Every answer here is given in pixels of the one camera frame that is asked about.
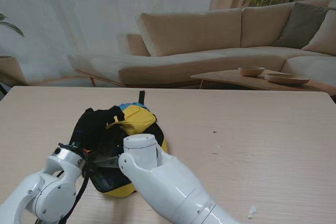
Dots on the beige corner sofa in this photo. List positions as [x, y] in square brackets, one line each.
[197, 51]

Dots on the beige plant pot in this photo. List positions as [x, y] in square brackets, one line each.
[10, 70]

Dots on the beige sofa cushion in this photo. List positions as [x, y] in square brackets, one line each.
[324, 40]

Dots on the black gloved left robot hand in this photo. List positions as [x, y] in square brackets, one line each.
[92, 127]

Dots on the small deep wooden bowl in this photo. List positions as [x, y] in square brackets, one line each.
[251, 71]

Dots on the grey sofa cushion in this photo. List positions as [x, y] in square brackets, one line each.
[302, 27]

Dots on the wide shallow wooden dish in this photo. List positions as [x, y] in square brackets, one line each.
[286, 79]

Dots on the green plant with long leaves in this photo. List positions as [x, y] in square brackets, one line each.
[13, 28]

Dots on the small white paper scrap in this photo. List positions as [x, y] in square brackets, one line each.
[252, 211]

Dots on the low wooden coffee table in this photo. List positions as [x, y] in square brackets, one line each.
[236, 79]

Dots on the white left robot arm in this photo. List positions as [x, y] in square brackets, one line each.
[50, 192]

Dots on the blue and yellow school bag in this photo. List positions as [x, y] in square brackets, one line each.
[136, 121]

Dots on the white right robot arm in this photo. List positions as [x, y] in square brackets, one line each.
[170, 182]

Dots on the white sheer curtain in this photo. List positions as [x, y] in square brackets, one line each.
[92, 11]

